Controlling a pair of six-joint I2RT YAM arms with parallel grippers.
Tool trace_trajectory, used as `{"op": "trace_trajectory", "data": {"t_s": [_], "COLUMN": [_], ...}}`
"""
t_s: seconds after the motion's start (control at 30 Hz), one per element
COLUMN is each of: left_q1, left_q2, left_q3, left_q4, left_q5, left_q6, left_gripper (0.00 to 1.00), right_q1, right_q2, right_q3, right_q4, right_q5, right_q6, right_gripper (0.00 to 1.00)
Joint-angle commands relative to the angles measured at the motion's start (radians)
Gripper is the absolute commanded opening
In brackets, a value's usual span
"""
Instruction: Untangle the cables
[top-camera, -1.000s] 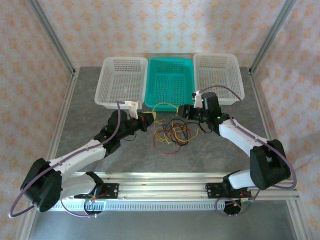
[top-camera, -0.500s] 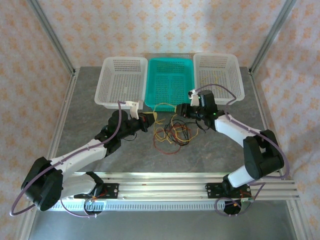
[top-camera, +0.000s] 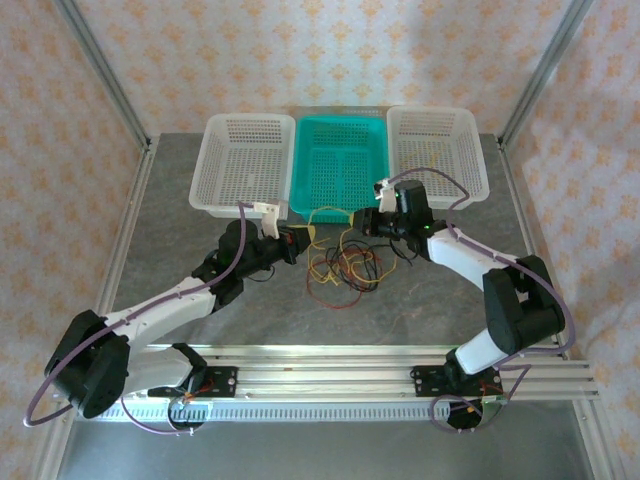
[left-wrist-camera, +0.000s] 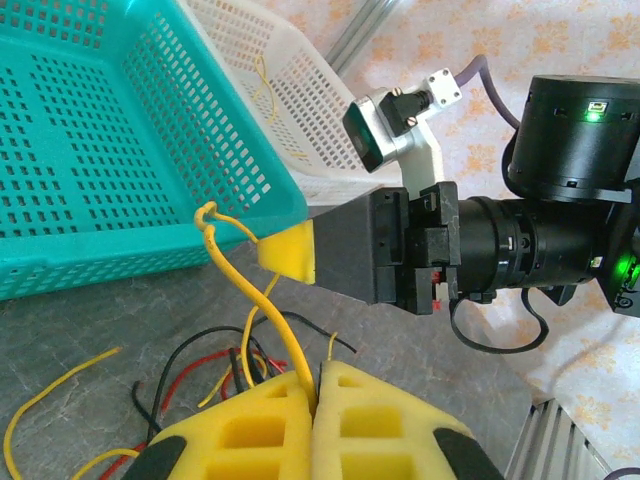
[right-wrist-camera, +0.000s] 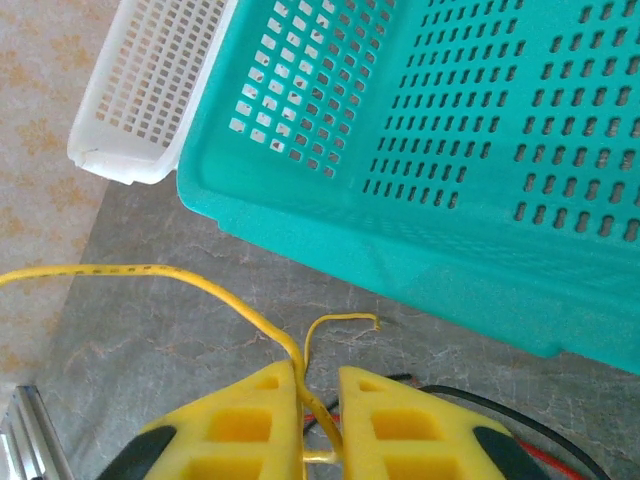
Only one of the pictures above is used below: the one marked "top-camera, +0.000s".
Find thin yellow cable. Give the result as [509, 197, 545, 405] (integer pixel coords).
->
[402, 144, 444, 174]
[339, 227, 399, 292]
[305, 204, 352, 287]

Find teal perforated plastic basket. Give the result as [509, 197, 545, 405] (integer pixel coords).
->
[288, 115, 392, 225]

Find white perforated plastic basket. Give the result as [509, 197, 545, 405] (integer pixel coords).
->
[386, 104, 491, 210]
[188, 113, 296, 220]

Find grey sheet metal panel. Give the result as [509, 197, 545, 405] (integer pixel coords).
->
[54, 414, 601, 480]

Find aluminium table side rail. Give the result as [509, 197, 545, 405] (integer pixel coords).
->
[79, 137, 161, 361]
[497, 134, 571, 361]

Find aluminium mounting rail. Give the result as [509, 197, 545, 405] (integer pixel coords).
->
[52, 344, 599, 401]

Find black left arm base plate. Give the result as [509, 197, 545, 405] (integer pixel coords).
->
[169, 366, 239, 399]

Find white slotted cable duct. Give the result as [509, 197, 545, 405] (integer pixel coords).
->
[94, 401, 494, 425]

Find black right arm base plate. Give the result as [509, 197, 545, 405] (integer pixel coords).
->
[410, 364, 501, 399]

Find aluminium frame post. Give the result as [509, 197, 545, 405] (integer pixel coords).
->
[497, 0, 594, 151]
[53, 0, 154, 151]

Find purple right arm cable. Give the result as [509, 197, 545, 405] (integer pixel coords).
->
[389, 167, 577, 435]

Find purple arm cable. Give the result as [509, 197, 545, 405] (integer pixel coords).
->
[24, 201, 261, 437]
[389, 167, 577, 435]

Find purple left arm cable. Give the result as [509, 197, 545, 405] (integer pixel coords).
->
[24, 201, 261, 437]

